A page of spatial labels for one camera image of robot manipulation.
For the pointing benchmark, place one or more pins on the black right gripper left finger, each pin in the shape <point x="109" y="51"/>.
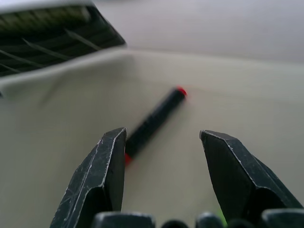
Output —
<point x="95" y="180"/>

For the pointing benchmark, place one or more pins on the beige table cloth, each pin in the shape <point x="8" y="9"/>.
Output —
<point x="152" y="133"/>

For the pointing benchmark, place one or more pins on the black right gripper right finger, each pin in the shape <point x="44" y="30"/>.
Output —
<point x="240" y="173"/>

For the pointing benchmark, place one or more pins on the black slatted crate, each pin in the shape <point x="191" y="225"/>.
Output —
<point x="47" y="38"/>

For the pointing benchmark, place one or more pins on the black marker with red ends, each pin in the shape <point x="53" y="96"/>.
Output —
<point x="156" y="122"/>

